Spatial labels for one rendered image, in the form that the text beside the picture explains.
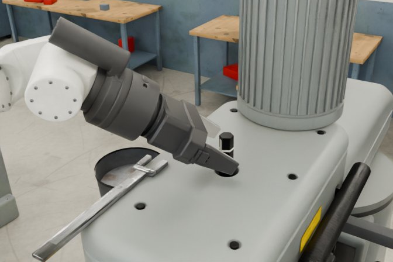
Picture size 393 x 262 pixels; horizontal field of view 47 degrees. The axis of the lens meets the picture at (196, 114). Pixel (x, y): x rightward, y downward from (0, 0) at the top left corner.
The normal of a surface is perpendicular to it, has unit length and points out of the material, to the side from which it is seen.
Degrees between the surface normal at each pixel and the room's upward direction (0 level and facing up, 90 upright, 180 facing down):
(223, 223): 0
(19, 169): 0
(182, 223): 0
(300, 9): 90
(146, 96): 53
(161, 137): 90
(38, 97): 98
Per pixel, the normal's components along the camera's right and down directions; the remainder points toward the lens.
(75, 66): 0.55, -0.71
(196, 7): -0.53, 0.40
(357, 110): -0.02, -0.89
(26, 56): 0.10, 0.58
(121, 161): 0.43, 0.35
